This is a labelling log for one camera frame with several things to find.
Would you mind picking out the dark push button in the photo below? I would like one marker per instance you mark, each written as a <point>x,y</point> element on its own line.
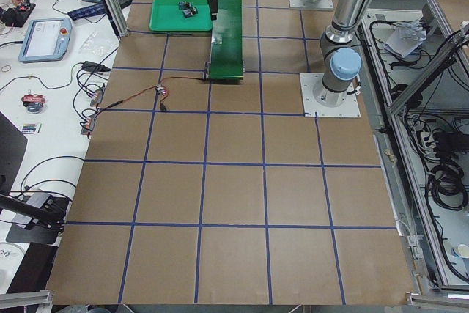
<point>185,6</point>

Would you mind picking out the green plastic tray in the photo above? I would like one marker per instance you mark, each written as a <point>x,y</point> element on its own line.
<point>166,16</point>

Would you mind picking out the green conveyor belt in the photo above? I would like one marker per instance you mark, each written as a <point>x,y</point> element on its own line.
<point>226,53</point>

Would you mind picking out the blue plaid pouch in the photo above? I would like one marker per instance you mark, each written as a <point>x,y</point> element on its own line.
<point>87,12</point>

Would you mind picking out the small controller circuit board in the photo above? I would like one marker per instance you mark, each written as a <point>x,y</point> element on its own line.
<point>161,90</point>

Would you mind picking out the black power adapter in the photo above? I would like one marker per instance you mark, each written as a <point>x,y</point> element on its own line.
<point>93,67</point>

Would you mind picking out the near teach pendant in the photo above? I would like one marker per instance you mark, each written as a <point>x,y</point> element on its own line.
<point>46,40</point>

